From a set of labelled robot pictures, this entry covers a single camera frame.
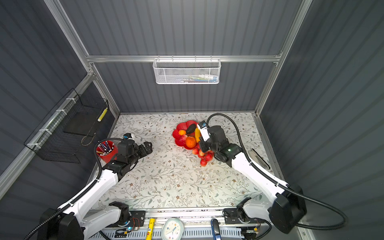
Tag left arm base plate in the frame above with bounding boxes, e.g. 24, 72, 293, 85
108, 211, 146, 228

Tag red pencil cup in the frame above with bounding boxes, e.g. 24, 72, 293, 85
96, 140, 118, 164

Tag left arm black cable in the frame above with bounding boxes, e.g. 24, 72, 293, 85
22, 137, 127, 240

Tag white round clock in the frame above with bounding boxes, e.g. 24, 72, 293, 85
161, 218, 185, 240

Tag fake yellow corn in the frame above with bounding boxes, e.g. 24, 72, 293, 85
195, 128, 201, 143

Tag pens in white basket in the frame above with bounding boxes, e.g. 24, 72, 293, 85
174, 75, 219, 84

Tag fake dark avocado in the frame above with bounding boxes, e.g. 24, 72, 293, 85
186, 124, 197, 135

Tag yellow glue stick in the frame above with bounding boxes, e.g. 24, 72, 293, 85
146, 218, 156, 240

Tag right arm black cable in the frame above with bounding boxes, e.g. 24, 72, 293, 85
206, 113, 349, 240

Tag fake red peach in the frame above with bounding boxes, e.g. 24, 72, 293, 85
179, 135, 188, 145

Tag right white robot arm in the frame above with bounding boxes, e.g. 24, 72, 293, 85
197, 121, 307, 234

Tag floral table mat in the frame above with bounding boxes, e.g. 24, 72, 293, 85
93, 113, 268, 210

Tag white mesh wall basket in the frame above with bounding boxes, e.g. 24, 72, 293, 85
153, 59, 222, 85

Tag red flower-shaped fruit bowl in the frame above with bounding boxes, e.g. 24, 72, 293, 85
172, 120, 201, 150

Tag grey metal strip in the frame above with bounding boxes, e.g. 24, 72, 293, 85
248, 149, 271, 170

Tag fake red grape bunch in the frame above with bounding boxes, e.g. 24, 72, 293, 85
193, 148, 214, 167

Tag black wire basket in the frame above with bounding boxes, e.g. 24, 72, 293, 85
24, 89, 109, 164

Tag blue handled tool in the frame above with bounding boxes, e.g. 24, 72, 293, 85
211, 219, 222, 240

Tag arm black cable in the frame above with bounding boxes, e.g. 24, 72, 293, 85
206, 113, 349, 240
22, 137, 127, 240

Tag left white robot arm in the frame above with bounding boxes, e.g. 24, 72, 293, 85
28, 135, 153, 240

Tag yellow marker in basket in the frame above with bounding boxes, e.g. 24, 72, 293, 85
97, 107, 109, 122

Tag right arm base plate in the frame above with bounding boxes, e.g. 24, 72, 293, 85
222, 208, 261, 226

